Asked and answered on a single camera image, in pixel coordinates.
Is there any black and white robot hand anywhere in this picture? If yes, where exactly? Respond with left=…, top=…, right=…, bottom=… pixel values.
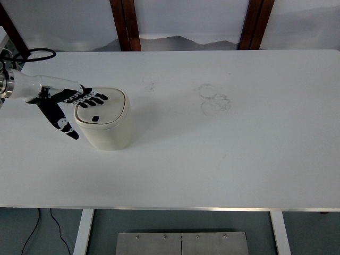
left=28, top=75, right=108, bottom=140

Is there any cream plastic trash can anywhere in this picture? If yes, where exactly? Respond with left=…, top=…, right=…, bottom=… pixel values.
left=74, top=87, right=133, bottom=151

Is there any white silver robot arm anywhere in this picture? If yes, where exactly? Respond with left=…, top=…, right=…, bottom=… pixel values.
left=1, top=69, right=42, bottom=101

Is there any left white table leg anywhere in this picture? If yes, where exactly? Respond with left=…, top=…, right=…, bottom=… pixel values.
left=73, top=209, right=95, bottom=255

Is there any white table leg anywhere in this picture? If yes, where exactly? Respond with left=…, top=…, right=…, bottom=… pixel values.
left=270, top=211, right=291, bottom=255
left=73, top=209, right=95, bottom=255

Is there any right white table leg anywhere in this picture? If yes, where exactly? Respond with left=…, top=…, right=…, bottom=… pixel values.
left=270, top=211, right=291, bottom=255

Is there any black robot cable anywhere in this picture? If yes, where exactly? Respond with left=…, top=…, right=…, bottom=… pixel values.
left=0, top=48, right=57, bottom=70

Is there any dark brown frame far left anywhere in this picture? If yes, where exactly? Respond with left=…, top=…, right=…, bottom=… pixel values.
left=0, top=5, right=30, bottom=58

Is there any left brown wooden frame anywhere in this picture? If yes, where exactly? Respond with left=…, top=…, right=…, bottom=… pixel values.
left=109, top=0, right=141, bottom=52

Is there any brown wooden frame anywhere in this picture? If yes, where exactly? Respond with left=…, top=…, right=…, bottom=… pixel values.
left=237, top=0, right=275, bottom=50
left=109, top=0, right=141, bottom=52

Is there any black floor cable left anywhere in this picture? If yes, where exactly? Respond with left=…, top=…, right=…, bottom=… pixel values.
left=20, top=208, right=42, bottom=255

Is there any black floor cable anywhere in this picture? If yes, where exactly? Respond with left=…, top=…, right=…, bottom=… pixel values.
left=49, top=208, right=72, bottom=255
left=20, top=208, right=42, bottom=255

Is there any black floor cable right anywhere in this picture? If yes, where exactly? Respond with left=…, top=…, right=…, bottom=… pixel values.
left=49, top=208, right=72, bottom=255

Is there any right brown wooden frame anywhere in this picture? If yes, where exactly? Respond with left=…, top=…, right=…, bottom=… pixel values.
left=237, top=0, right=275, bottom=50

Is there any steel base plate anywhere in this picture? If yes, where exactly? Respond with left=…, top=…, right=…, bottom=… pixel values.
left=116, top=232, right=249, bottom=254

